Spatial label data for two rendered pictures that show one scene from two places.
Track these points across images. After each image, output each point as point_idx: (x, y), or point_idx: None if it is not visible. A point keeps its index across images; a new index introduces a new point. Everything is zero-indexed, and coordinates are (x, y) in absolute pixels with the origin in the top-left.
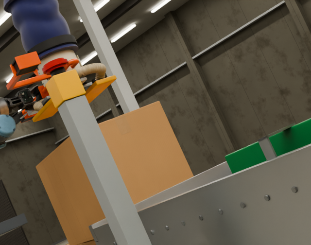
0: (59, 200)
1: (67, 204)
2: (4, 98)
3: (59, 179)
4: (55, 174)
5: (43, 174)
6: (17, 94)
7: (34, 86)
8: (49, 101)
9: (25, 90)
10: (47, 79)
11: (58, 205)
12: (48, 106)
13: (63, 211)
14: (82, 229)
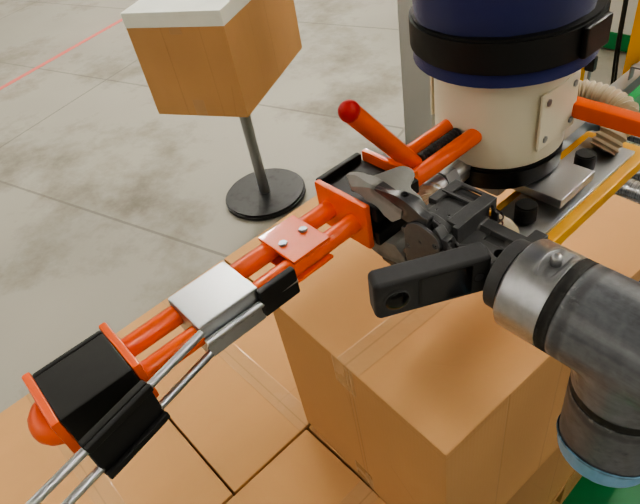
0: (501, 461)
1: (533, 437)
2: (528, 244)
3: (551, 389)
4: (547, 386)
5: (479, 444)
6: (483, 214)
7: (378, 179)
8: (626, 178)
9: (463, 189)
10: (572, 119)
11: (482, 485)
12: (611, 196)
13: (496, 479)
14: (544, 452)
